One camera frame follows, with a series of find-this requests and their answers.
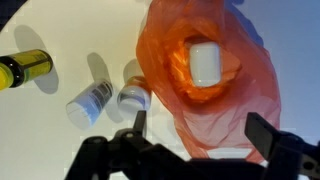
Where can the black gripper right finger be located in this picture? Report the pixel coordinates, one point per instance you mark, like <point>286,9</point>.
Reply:
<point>286,156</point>

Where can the white tube with barcode label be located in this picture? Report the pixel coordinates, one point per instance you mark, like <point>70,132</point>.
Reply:
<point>88,105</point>

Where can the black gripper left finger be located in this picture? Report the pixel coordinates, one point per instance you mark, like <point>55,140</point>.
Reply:
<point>133,160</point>

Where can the dark bottle with yellow cap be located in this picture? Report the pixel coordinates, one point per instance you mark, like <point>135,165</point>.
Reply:
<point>26,66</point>

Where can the orange plastic bag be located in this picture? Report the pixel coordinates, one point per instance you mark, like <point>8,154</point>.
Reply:
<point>216,120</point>

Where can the small jar with white lid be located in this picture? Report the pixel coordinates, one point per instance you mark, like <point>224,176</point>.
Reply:
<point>133,98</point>

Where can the white bottle with blue cap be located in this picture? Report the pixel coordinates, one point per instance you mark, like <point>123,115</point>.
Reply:
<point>205,63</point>

